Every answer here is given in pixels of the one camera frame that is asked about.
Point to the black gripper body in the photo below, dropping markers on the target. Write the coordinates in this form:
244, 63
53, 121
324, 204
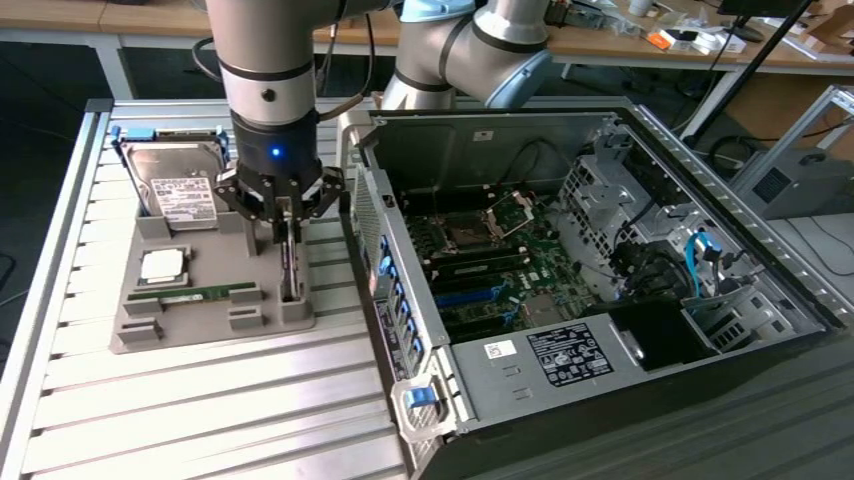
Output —
276, 150

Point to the graphics card with metal bracket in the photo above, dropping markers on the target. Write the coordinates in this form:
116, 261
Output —
290, 270

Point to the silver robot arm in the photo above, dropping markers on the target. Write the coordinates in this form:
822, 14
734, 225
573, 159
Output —
267, 50

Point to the silver hard disk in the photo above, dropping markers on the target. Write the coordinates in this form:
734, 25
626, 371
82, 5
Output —
180, 195

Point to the silver CPU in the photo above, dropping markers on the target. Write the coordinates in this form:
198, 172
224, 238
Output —
162, 267

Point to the green RAM stick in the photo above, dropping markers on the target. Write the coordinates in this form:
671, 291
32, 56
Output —
200, 292

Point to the CPU socket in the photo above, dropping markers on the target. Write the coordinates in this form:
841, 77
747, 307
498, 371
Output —
463, 232

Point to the grey plastic parts rack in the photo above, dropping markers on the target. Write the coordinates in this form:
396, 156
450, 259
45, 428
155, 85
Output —
200, 320

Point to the black RAM stick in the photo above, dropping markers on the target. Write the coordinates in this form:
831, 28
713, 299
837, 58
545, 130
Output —
480, 270

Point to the metal socket cover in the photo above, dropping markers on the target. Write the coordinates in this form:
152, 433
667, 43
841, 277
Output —
514, 215

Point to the blue expansion slot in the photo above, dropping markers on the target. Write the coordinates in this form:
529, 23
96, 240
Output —
467, 297

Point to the green motherboard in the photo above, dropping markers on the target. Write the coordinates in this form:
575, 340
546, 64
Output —
554, 260

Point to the silver chipset heatsink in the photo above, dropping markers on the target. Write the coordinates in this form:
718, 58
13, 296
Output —
542, 310

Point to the perforated metal drive cage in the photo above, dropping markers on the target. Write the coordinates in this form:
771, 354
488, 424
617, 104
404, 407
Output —
594, 190

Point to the wooden desk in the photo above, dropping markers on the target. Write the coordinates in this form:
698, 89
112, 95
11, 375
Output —
67, 22

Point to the blue case latch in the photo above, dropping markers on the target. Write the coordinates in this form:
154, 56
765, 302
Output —
419, 397

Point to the grey power supply unit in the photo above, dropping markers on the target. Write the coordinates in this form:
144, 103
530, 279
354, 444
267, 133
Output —
480, 390

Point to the grey metal device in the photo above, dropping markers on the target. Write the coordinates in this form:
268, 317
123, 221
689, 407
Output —
587, 17

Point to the orange box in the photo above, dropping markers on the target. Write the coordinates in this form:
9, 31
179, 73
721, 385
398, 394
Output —
661, 40

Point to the white cup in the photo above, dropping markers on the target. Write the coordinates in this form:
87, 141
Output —
642, 6

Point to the open black PC case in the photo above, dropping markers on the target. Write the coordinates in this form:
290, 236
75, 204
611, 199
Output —
601, 425

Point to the white box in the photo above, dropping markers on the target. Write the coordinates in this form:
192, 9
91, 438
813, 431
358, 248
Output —
734, 46

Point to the black slanted pole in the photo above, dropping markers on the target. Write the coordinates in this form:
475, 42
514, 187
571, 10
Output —
750, 70

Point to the metal disk bay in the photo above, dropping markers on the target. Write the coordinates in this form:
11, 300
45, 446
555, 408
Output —
754, 315

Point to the black monitor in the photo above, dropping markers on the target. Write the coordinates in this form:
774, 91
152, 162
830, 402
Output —
741, 6

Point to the grey computer tower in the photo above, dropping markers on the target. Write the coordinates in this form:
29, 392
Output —
814, 190

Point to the brown cardboard piece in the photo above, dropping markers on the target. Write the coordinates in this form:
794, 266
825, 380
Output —
834, 25

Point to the aluminium profile frame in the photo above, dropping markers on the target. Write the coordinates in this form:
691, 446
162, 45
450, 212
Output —
842, 95

